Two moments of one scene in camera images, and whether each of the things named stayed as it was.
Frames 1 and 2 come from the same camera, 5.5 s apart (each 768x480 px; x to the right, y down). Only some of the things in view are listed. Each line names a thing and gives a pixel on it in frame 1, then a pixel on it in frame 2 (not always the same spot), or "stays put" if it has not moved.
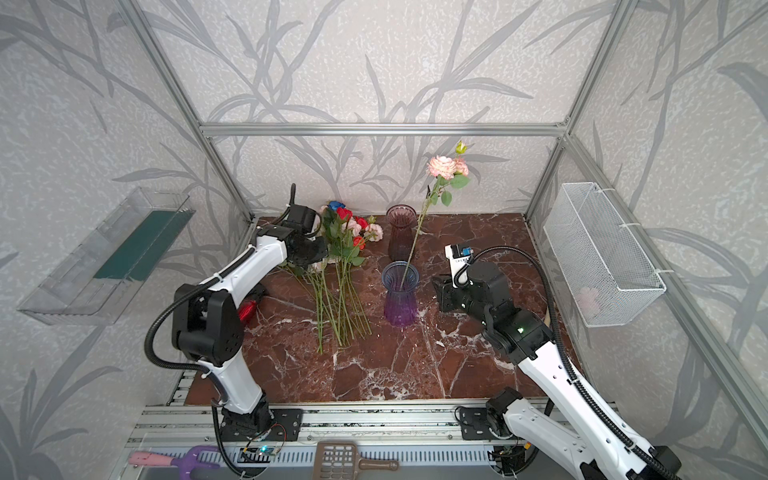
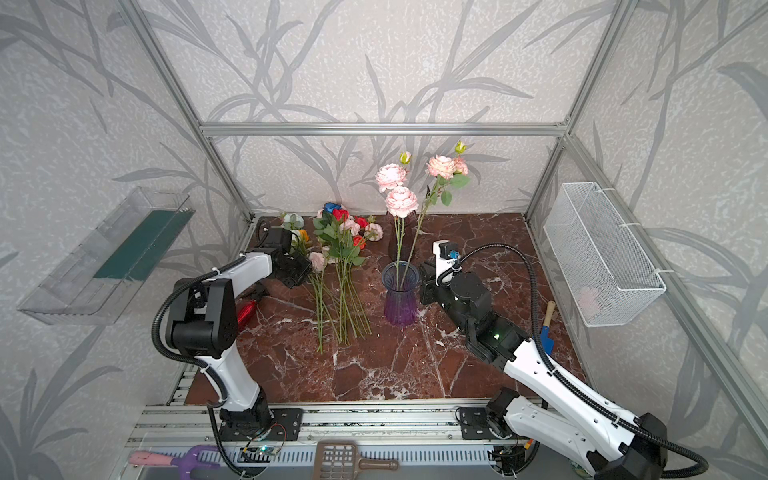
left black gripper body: x=313 y=253 → x=294 y=264
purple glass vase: x=400 y=279 stays put
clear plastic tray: x=103 y=278 stays put
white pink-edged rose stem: x=445 y=173 stays put
